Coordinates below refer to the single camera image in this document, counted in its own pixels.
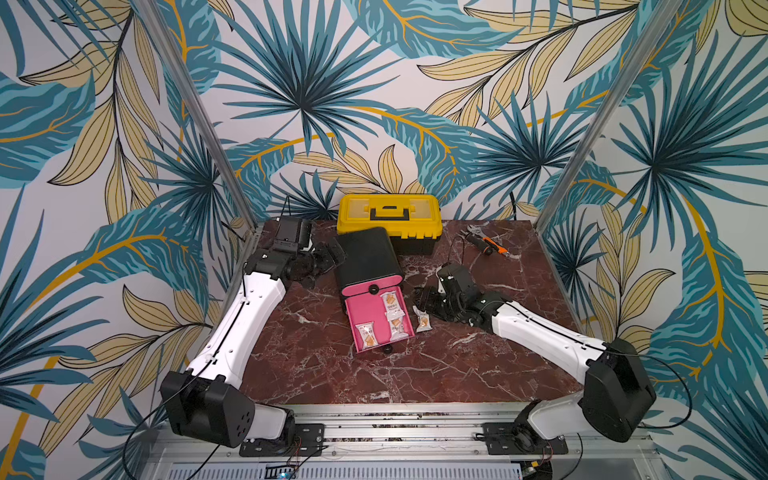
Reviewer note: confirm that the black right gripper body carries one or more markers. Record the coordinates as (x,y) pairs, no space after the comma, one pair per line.
(435,298)

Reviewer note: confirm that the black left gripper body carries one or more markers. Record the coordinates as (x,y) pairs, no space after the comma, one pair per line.
(320,261)

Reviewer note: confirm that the clear snack bag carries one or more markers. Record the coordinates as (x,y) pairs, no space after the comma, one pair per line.
(423,320)
(398,329)
(366,332)
(391,302)

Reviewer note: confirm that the black drawer cabinet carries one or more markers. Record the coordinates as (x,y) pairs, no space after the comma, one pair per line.
(370,261)

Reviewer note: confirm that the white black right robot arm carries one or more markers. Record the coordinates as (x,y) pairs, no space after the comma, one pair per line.
(616,392)

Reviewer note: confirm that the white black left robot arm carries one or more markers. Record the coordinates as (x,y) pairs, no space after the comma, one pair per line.
(205,402)

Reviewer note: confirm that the orange black pliers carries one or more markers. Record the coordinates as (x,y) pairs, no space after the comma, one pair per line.
(485,244)

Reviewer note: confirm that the yellow black toolbox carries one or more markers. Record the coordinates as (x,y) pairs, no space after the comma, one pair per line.
(412,221)

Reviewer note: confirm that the aluminium front rail base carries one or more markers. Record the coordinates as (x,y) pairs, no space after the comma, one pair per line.
(406,441)

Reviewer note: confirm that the aluminium left corner post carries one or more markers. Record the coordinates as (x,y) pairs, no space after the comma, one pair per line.
(172,56)

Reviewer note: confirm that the aluminium corner post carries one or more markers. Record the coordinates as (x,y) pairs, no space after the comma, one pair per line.
(172,56)
(647,40)

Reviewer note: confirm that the aluminium right corner post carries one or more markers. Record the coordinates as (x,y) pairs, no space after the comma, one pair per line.
(647,40)

